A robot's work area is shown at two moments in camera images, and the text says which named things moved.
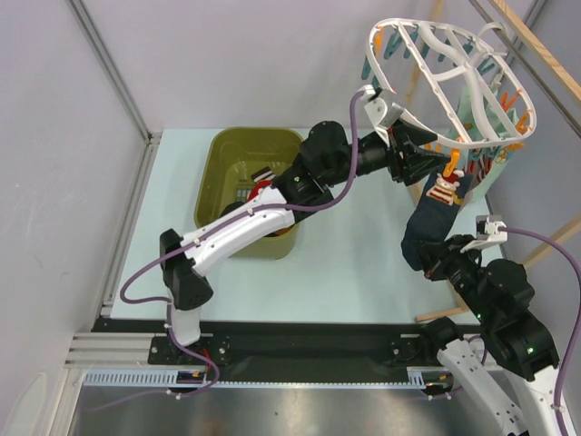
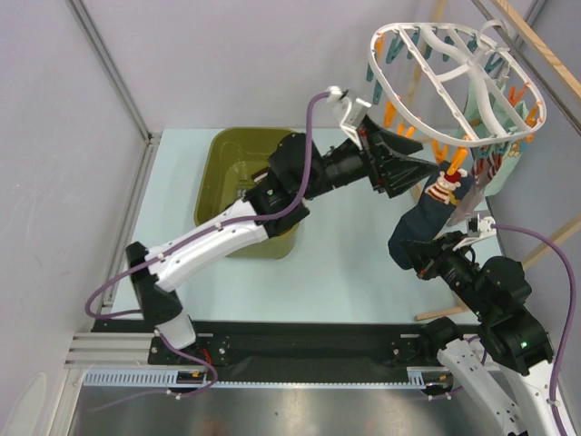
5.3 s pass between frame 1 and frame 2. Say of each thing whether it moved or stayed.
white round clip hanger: moved
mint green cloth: moved
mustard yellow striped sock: stayed
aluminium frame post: stayed
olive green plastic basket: stayed
